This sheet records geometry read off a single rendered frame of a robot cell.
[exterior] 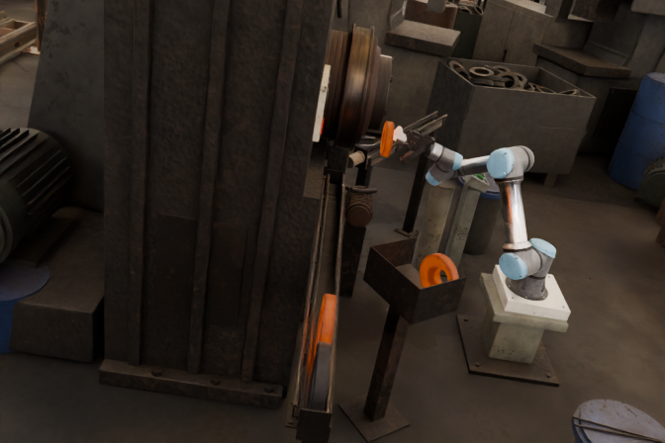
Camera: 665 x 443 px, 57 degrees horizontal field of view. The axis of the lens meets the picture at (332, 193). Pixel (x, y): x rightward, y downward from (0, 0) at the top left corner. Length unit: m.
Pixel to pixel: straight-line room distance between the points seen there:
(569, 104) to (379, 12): 1.60
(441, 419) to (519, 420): 0.33
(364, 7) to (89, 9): 2.72
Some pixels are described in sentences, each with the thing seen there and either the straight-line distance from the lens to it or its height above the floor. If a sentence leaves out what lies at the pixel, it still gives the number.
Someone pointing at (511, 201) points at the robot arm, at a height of 0.77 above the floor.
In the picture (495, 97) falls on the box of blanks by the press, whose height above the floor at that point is 0.67.
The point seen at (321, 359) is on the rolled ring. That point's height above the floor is 0.76.
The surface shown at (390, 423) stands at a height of 0.01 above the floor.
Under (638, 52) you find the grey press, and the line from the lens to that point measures 6.00.
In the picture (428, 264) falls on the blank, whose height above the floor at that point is 0.70.
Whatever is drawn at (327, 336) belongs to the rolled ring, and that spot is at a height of 0.73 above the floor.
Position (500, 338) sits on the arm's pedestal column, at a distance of 2.86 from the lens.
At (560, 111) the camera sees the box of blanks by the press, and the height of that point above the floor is 0.62.
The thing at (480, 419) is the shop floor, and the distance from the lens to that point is 2.64.
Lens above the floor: 1.74
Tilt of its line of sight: 26 degrees down
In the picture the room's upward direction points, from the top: 10 degrees clockwise
